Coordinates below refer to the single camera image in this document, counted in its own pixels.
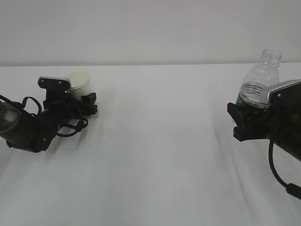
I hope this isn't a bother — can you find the white paper cup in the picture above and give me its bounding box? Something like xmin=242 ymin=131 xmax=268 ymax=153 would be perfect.
xmin=66 ymin=72 xmax=91 ymax=101

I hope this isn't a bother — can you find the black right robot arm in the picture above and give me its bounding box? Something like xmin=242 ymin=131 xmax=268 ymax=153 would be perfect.
xmin=227 ymin=103 xmax=301 ymax=160

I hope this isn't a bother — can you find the clear green-label water bottle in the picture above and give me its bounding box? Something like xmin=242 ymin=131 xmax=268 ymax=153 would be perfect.
xmin=236 ymin=49 xmax=282 ymax=109

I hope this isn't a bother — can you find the black left camera cable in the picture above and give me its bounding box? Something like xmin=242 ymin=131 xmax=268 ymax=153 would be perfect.
xmin=21 ymin=96 xmax=89 ymax=138

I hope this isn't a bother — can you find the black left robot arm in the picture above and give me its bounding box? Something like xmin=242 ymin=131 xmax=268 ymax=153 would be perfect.
xmin=0 ymin=90 xmax=98 ymax=153

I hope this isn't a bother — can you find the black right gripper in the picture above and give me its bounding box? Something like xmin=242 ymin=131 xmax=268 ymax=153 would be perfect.
xmin=227 ymin=103 xmax=301 ymax=141

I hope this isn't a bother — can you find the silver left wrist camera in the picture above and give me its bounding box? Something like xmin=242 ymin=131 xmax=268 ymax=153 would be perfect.
xmin=38 ymin=77 xmax=71 ymax=91

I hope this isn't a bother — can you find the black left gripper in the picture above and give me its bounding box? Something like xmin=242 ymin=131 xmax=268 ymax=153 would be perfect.
xmin=42 ymin=90 xmax=98 ymax=122

